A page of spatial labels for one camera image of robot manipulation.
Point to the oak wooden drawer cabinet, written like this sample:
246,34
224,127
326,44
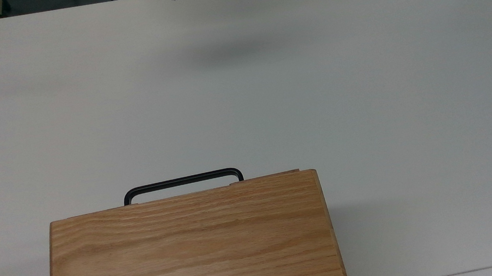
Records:
194,254

